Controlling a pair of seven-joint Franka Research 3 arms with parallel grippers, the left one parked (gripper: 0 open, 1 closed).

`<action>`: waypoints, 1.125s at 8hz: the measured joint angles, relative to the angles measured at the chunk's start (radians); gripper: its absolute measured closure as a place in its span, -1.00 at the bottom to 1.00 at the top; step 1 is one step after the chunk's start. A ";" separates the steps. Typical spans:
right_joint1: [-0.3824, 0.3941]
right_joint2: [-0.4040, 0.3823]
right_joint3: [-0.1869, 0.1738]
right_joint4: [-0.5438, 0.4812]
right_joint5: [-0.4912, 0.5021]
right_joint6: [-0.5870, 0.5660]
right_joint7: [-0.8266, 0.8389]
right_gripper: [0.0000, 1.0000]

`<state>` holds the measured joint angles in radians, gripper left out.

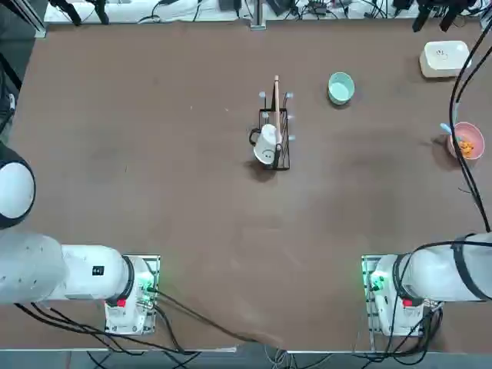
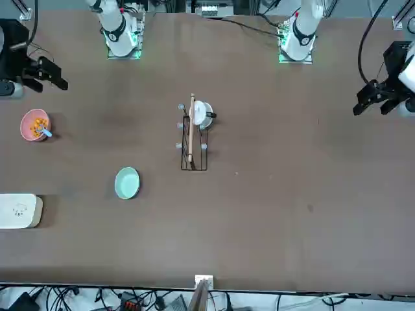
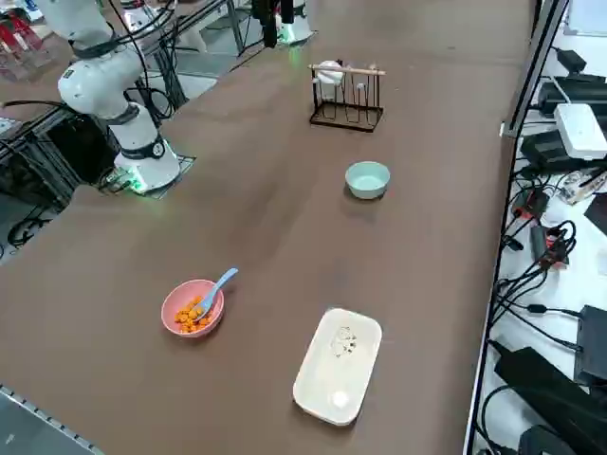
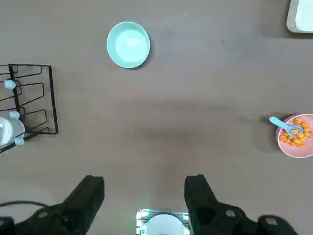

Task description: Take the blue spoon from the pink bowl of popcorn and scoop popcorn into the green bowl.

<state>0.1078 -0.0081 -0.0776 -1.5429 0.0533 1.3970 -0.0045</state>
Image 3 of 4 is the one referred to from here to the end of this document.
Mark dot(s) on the blue spoon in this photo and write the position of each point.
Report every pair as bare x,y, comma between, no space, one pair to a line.
220,284

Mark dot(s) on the orange popcorn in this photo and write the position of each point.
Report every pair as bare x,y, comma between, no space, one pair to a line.
187,317

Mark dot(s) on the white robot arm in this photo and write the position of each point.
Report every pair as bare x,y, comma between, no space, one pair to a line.
95,85
299,19

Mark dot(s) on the green bowl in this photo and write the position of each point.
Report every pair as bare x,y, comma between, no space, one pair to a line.
367,182

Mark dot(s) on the pink bowl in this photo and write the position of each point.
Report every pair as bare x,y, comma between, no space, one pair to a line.
178,296

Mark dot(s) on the white smiley mug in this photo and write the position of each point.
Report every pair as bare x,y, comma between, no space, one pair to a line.
327,78

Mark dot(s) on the black power adapter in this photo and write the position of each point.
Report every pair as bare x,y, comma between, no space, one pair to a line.
545,149
593,346

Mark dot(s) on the white rectangular plate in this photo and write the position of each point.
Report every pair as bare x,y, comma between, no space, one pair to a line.
332,369

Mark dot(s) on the long black device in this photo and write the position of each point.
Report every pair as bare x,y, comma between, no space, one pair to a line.
536,374

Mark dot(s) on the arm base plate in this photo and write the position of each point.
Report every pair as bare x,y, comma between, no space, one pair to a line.
187,163

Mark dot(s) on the black equipment frame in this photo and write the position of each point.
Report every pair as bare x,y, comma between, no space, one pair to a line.
71,151

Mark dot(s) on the aluminium frame post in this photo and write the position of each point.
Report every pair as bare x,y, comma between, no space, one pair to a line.
536,71

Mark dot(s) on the aluminium table rail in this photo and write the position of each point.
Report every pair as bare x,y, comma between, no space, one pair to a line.
42,417

